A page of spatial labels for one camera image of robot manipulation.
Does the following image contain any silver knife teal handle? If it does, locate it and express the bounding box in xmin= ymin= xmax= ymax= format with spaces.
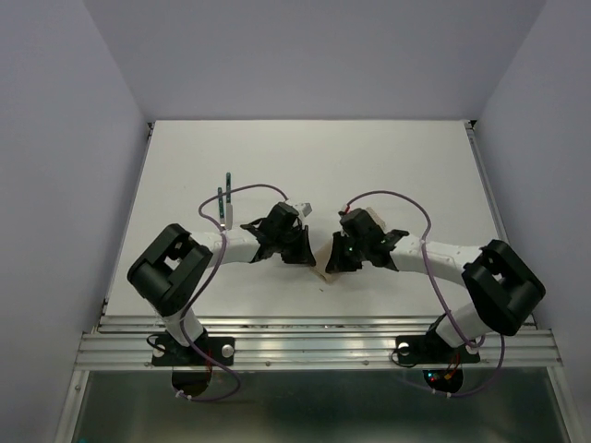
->
xmin=225 ymin=172 xmax=234 ymax=230

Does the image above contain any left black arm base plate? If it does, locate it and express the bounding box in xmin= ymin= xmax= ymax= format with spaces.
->
xmin=146 ymin=333 xmax=235 ymax=367

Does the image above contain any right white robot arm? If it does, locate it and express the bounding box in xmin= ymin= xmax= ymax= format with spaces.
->
xmin=325 ymin=209 xmax=546 ymax=360

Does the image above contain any silver fork teal handle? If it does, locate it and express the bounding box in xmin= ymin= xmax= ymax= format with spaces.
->
xmin=217 ymin=187 xmax=225 ymax=229

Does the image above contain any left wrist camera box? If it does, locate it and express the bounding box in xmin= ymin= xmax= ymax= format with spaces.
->
xmin=295 ymin=202 xmax=313 ymax=218

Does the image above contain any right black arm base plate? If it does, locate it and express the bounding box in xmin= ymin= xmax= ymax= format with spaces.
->
xmin=390 ymin=335 xmax=480 ymax=367

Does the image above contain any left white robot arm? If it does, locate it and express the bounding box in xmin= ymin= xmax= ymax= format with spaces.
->
xmin=127 ymin=200 xmax=316 ymax=364

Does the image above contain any aluminium rail frame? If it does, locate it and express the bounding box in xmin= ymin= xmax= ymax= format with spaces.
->
xmin=56 ymin=120 xmax=574 ymax=442

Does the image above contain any beige cloth napkin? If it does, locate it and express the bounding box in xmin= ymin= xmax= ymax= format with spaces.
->
xmin=311 ymin=242 xmax=339 ymax=284

